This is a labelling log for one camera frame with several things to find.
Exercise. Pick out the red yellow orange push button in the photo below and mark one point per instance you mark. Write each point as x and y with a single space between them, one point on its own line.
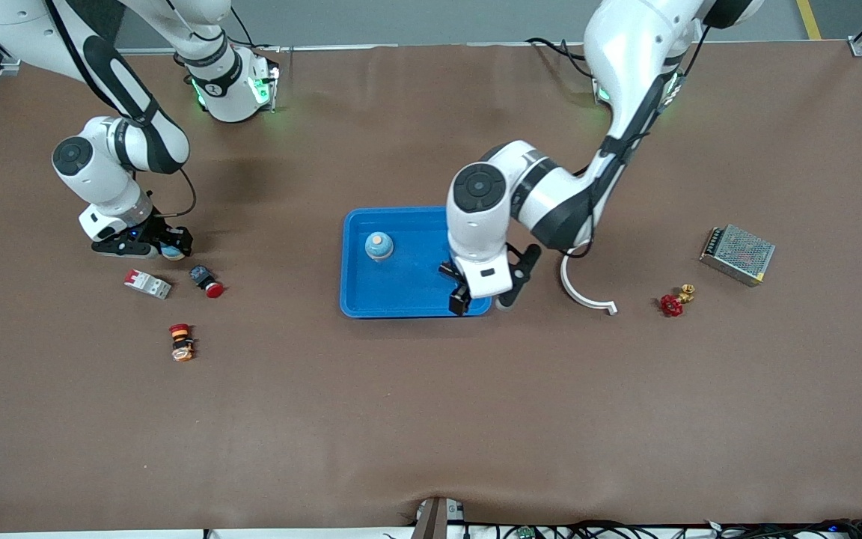
182 343

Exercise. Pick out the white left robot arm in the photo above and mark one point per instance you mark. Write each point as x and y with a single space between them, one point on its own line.
625 52

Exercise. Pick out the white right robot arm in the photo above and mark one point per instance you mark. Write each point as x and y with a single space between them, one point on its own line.
102 168

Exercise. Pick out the red mushroom button black body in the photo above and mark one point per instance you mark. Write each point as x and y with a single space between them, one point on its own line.
206 281

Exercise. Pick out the blue plastic tray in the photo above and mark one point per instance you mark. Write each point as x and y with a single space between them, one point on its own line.
401 292

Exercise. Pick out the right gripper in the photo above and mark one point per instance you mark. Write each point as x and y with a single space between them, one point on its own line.
159 230

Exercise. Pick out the silver table edge rail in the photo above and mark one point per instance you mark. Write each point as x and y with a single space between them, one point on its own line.
401 47

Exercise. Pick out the white red circuit breaker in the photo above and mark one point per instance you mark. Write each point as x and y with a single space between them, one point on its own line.
147 284

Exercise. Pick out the metal mesh power supply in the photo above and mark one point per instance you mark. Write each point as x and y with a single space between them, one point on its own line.
738 254

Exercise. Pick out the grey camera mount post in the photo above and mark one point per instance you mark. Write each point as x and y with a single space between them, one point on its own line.
431 518

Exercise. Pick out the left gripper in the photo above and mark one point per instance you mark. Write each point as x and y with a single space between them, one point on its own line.
460 298

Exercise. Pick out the blue bell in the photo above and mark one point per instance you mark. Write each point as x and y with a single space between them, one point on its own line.
173 254
378 245

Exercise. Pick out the white curved plastic clamp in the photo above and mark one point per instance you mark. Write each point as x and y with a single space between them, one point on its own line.
584 301

